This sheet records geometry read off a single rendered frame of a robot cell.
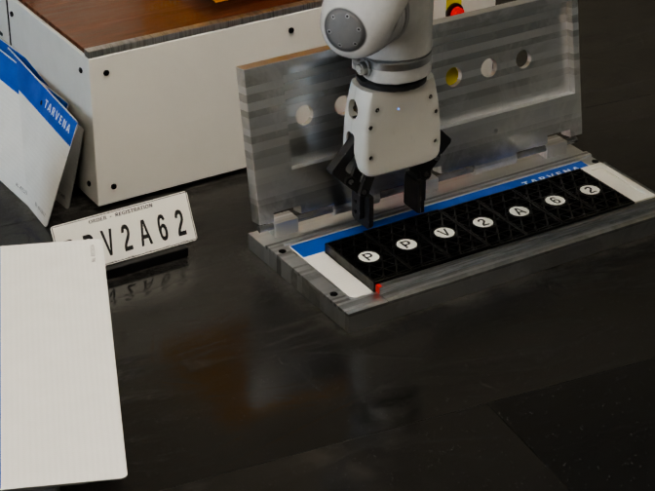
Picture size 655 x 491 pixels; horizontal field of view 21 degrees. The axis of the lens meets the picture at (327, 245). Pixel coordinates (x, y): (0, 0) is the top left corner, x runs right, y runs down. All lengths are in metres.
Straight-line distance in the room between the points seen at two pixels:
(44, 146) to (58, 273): 0.35
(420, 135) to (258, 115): 0.18
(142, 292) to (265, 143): 0.20
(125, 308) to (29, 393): 0.33
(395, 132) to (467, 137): 0.17
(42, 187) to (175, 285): 0.23
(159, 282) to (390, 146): 0.28
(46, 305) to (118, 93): 0.39
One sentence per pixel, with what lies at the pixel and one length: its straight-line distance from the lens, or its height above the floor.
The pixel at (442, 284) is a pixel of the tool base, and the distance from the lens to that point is 1.84.
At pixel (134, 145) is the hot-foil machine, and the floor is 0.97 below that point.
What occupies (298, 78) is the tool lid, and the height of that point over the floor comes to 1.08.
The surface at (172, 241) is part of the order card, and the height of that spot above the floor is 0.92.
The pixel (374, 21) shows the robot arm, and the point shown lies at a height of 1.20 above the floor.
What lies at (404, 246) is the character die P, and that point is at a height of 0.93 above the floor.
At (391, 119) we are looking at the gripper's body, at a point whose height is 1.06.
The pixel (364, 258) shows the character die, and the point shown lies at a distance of 1.86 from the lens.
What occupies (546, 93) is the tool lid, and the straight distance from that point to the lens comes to 2.10.
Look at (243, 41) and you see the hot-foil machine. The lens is 2.04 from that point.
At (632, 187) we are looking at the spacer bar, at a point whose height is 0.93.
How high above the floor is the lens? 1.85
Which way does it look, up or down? 29 degrees down
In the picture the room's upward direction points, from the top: straight up
